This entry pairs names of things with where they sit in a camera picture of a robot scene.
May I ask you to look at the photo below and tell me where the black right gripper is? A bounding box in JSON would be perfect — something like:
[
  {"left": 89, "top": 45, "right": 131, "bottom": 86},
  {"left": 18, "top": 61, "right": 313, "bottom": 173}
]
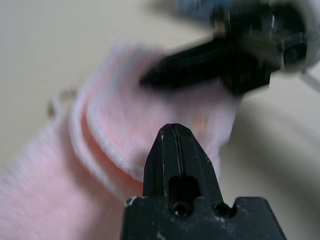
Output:
[{"left": 139, "top": 0, "right": 310, "bottom": 97}]

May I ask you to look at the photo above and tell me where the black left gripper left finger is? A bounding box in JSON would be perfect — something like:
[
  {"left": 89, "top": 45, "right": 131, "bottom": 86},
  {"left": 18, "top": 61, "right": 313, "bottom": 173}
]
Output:
[{"left": 142, "top": 122, "right": 182, "bottom": 201}]

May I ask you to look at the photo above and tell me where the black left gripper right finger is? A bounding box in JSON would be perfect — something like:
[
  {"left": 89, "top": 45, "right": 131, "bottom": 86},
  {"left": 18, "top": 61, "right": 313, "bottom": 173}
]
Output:
[{"left": 171, "top": 122, "right": 225, "bottom": 201}]

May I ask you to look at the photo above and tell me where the pink terry towel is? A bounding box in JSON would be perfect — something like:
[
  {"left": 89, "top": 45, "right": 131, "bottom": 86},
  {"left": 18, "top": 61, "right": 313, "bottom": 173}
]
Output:
[{"left": 0, "top": 42, "right": 238, "bottom": 240}]

